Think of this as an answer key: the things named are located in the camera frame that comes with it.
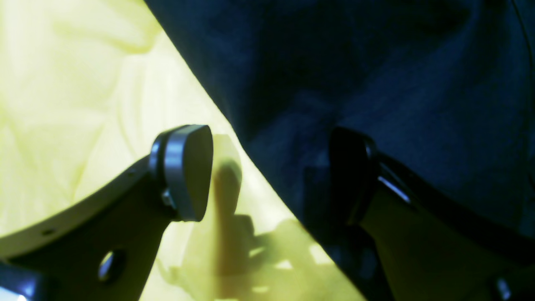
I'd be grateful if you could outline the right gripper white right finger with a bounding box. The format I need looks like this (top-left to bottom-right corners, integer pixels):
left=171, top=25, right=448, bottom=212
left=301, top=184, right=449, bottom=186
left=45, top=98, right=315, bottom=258
left=329, top=128, right=534, bottom=301

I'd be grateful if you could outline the cream yellow table cloth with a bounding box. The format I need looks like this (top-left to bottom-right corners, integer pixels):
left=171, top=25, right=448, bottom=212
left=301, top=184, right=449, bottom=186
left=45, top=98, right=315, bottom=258
left=0, top=0, right=364, bottom=301

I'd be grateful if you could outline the dark navy T-shirt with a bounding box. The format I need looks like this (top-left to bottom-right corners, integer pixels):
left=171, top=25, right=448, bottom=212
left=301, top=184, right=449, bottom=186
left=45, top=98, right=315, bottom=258
left=146, top=0, right=534, bottom=301

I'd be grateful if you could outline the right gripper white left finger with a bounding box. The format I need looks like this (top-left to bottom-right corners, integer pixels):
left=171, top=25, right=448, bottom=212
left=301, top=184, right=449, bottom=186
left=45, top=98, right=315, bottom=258
left=0, top=125, right=213, bottom=301

